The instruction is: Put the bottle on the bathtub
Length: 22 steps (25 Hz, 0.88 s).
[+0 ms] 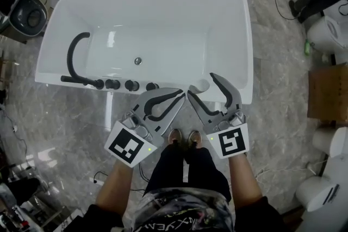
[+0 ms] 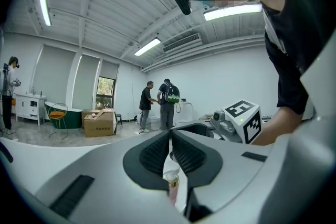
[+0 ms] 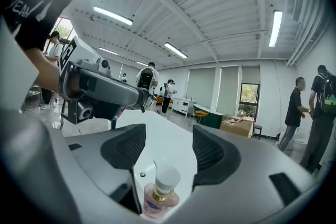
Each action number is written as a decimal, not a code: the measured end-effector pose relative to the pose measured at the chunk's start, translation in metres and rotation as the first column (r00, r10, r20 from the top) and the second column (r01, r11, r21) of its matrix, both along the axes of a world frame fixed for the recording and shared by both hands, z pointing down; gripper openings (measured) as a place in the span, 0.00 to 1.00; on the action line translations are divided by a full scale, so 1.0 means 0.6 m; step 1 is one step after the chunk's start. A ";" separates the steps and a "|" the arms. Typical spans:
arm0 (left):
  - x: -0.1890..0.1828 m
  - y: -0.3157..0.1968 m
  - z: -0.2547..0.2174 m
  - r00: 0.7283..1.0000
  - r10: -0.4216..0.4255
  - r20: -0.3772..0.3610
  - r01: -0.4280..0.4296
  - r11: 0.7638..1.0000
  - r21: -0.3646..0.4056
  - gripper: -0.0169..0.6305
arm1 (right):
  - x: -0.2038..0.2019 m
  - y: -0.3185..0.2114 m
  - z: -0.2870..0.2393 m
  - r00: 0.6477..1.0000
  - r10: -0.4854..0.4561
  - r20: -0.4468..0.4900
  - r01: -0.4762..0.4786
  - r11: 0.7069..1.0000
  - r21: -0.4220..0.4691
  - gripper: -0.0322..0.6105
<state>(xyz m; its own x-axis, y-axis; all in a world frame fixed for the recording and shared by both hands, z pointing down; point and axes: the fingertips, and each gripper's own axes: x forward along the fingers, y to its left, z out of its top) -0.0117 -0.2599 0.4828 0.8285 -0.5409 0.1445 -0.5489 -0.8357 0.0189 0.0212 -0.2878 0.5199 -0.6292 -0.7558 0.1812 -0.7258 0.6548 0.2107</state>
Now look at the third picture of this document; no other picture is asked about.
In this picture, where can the long ceiling light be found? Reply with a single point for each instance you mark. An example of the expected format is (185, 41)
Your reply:
(141, 63)
(176, 49)
(113, 15)
(108, 51)
(275, 29)

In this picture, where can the white toilet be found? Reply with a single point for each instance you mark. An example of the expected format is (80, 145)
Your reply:
(299, 143)

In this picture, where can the white black backpack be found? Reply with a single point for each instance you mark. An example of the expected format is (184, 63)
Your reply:
(145, 78)

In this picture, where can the person's black printed shirt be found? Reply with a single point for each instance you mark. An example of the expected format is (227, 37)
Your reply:
(31, 15)

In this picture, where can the white cabinet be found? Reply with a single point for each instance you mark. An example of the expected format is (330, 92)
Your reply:
(182, 107)

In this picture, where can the person's left forearm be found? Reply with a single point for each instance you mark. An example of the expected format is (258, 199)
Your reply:
(44, 70)

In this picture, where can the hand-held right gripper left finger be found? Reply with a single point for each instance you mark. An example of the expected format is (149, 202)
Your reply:
(65, 178)

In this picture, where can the large cardboard box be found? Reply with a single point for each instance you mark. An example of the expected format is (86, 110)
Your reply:
(236, 127)

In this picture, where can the grey roller blind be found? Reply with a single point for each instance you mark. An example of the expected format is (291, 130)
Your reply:
(228, 89)
(201, 89)

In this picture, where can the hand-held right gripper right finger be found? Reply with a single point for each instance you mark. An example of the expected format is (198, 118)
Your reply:
(249, 178)

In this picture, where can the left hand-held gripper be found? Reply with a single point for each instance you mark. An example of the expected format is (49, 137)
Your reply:
(68, 60)

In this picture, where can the black stool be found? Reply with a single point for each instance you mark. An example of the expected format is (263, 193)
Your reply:
(258, 127)

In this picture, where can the black framed window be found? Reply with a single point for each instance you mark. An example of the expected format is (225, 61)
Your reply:
(249, 98)

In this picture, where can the green black backpack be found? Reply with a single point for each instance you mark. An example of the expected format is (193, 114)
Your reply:
(329, 97)

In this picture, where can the white round object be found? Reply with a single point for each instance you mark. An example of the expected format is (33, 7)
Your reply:
(160, 204)

